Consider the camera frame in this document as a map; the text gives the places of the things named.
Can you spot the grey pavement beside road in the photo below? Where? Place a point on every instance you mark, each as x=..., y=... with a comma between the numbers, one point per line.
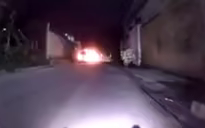
x=163, y=83

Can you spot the grey asphalt road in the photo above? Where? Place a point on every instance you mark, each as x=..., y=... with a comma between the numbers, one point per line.
x=73, y=93

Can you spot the building with pale pillars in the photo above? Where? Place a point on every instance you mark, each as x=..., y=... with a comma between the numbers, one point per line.
x=176, y=36

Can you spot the row of dark trees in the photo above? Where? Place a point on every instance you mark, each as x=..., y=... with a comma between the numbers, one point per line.
x=10, y=50

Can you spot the robot's own part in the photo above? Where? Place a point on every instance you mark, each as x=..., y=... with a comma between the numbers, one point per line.
x=135, y=126

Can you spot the pale wall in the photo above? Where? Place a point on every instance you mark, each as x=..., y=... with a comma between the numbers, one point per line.
x=55, y=46

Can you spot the vehicle with bright lights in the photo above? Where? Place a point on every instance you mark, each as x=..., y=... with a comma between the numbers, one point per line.
x=86, y=56

